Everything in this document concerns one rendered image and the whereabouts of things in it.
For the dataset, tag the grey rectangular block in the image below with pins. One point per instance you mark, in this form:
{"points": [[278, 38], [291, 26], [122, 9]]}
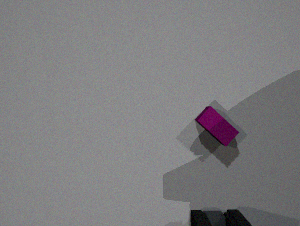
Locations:
{"points": [[216, 218]]}

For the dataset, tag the magenta rectangular block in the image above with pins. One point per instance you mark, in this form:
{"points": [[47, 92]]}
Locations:
{"points": [[216, 125]]}

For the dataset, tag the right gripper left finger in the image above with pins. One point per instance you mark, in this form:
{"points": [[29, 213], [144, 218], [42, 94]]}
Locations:
{"points": [[199, 219]]}

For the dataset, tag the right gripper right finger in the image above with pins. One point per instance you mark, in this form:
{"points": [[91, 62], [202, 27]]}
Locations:
{"points": [[235, 218]]}

